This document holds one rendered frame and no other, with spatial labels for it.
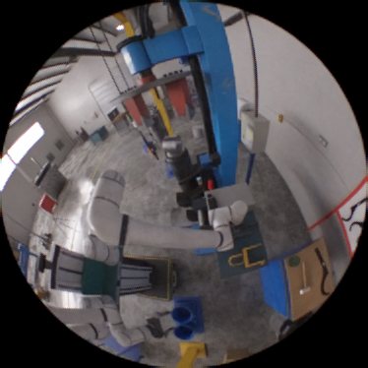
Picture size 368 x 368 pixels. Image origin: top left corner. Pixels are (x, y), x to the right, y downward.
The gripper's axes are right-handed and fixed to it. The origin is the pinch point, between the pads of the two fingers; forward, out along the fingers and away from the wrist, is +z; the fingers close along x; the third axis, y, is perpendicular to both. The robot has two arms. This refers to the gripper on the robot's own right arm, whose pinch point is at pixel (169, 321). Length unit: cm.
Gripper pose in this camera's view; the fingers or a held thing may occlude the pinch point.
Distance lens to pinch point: 91.5
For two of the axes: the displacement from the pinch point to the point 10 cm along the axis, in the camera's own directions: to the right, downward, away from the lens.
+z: 6.0, 3.4, 7.3
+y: -7.8, 4.6, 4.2
